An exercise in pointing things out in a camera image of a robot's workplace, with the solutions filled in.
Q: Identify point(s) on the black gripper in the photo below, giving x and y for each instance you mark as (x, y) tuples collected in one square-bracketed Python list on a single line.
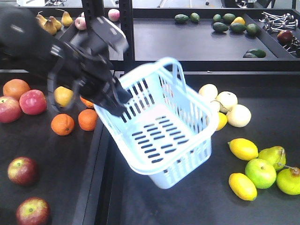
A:
[(70, 71)]

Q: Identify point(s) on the light blue plastic basket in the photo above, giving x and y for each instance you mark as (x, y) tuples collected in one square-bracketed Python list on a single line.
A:
[(166, 129)]

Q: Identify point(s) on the red yellow apple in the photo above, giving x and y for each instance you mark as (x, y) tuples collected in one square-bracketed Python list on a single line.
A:
[(23, 171)]

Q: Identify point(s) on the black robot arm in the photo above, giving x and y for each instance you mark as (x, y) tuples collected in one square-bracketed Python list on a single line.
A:
[(25, 43)]

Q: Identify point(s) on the orange behind red apples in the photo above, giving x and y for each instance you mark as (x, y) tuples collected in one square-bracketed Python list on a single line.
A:
[(15, 88)]

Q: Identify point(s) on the large orange right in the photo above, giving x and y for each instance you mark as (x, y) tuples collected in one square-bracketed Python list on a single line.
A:
[(87, 103)]

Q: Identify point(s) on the mandarin right of pair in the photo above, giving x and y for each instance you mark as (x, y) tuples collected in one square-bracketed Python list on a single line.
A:
[(87, 119)]

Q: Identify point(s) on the mandarin of pair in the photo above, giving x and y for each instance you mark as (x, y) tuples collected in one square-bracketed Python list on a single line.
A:
[(87, 119), (62, 124)]

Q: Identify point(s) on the yellow green apple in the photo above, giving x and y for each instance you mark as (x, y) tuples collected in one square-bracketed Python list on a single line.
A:
[(63, 96)]

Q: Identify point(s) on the mandarin left of pair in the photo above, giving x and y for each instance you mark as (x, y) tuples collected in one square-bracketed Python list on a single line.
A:
[(62, 124)]

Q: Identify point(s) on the plain red apple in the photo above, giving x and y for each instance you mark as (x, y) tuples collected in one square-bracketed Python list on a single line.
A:
[(33, 102)]

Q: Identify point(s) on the pink apple front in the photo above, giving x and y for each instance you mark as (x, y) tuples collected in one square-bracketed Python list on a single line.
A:
[(80, 23)]

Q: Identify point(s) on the pink apple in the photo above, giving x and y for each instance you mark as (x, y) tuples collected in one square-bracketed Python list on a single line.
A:
[(114, 15), (80, 23)]

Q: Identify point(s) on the pink apple right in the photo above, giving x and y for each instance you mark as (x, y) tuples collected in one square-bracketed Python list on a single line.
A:
[(114, 15)]

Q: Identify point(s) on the black wooden produce display stand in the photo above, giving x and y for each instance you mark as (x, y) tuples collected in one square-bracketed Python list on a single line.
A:
[(71, 168)]

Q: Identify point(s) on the brown pear long stem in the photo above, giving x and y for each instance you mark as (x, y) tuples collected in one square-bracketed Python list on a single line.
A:
[(66, 19)]

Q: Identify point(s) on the brown pear middle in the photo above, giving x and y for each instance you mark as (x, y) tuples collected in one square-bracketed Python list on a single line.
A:
[(57, 24)]

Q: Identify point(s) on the white melon back middle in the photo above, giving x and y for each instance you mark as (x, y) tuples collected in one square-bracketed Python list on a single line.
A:
[(209, 91)]

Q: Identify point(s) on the white melon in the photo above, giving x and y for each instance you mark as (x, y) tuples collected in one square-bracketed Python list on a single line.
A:
[(209, 91), (227, 100), (239, 116), (215, 105)]

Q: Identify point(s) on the brown pear front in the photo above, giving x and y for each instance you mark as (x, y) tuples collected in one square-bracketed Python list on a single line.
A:
[(50, 27)]

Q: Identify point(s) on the white melon centre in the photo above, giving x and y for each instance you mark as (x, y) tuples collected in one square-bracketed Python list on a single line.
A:
[(215, 105)]

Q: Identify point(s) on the avocado far left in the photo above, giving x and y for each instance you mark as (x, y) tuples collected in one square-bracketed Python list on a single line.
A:
[(181, 18)]

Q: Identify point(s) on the red apple with stem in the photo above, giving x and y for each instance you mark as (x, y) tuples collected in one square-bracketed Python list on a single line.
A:
[(10, 109)]

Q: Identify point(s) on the brown pear left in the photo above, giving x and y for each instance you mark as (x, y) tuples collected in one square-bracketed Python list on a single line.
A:
[(41, 19)]

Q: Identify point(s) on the yellow lemon by melons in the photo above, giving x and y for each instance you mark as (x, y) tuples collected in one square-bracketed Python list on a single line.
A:
[(222, 121)]

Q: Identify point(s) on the white melon back right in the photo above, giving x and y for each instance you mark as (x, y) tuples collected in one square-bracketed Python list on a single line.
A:
[(227, 100)]

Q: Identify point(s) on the white melon front right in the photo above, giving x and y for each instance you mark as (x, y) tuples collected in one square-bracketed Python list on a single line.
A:
[(239, 116)]

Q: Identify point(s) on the avocado front left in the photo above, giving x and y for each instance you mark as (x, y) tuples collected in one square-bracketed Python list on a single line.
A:
[(219, 27)]

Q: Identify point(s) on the avocado small round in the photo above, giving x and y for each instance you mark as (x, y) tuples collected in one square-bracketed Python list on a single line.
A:
[(217, 18)]

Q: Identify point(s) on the yellow lemon upper right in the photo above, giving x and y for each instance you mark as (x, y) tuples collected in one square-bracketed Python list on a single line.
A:
[(243, 149)]

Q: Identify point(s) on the dark red apple lowest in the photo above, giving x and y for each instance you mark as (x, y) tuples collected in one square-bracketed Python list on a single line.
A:
[(33, 211)]

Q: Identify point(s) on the avocado back right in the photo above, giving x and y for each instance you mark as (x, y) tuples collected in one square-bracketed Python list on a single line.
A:
[(228, 18)]

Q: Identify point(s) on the avocado front centre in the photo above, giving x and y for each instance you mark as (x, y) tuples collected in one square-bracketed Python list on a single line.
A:
[(237, 27)]

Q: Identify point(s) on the avocado pair lower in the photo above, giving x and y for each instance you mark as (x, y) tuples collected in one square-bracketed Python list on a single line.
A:
[(254, 53)]

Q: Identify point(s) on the yellow mango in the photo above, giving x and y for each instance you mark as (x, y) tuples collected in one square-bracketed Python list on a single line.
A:
[(239, 20)]

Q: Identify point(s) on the avocado front right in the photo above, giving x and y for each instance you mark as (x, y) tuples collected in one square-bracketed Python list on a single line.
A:
[(252, 29)]

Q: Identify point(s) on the yellow lemon lower right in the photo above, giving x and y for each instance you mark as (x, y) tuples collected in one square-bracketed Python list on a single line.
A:
[(242, 186)]

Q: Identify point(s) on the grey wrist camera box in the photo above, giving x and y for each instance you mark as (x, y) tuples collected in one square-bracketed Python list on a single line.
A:
[(100, 37)]

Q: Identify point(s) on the black shelf upright post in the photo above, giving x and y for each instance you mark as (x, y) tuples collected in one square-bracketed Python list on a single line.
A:
[(93, 9)]

